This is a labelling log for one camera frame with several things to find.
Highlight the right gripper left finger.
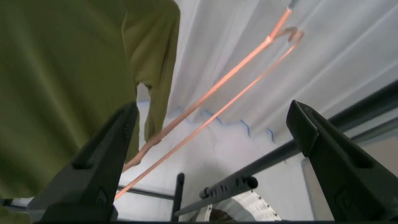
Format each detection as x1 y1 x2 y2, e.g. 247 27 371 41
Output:
26 101 140 223

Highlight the white curtain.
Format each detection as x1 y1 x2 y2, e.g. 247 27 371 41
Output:
136 0 398 144

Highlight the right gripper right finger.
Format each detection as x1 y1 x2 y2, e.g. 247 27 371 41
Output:
285 99 398 223

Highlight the green long-sleeved shirt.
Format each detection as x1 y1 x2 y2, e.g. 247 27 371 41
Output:
0 0 182 224

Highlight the pink clothes hanger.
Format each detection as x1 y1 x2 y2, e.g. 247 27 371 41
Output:
114 0 305 200

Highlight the black clothes rack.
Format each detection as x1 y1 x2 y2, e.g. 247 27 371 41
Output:
0 80 398 223

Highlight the white laundry basket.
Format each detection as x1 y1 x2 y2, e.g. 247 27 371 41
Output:
195 189 282 223

